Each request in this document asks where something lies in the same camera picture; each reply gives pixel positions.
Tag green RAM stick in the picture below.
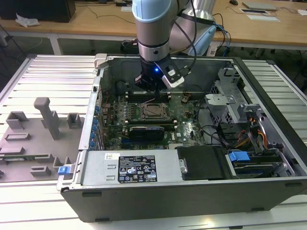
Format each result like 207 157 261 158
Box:
0 155 50 161

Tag silver power supply unit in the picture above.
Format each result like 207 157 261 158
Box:
80 150 183 186

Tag wooden desk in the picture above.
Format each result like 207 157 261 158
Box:
0 0 307 56

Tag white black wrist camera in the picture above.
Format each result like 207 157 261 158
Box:
154 57 185 90

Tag CPU socket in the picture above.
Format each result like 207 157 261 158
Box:
138 102 170 120

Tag black rating label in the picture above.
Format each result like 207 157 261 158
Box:
118 155 157 184

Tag black grey PC case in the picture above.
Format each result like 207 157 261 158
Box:
56 53 307 222

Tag metal socket cover frame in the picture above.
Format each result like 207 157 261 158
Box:
141 103 168 119

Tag black graphics card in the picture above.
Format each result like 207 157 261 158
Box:
129 125 166 142

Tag blue cable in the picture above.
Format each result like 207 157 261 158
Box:
219 25 233 50

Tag large black box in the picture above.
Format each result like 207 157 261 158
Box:
0 0 77 24

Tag orange yellow power wires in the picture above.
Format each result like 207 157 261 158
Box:
236 116 267 147

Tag metal disk bay cage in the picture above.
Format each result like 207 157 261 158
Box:
205 67 264 125

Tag crumpled white paper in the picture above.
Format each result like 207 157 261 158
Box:
15 12 41 27

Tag black bay cover plate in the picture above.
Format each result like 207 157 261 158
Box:
176 145 228 181

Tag grey parts rack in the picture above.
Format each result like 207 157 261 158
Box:
0 97 83 184

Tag green motherboard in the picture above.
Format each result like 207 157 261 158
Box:
100 92 210 150

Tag blue disk carrier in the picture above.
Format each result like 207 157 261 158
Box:
228 150 285 179

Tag blue case latch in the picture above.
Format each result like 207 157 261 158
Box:
58 164 74 177

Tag grey closed laptop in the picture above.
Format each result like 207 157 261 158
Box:
241 1 279 12

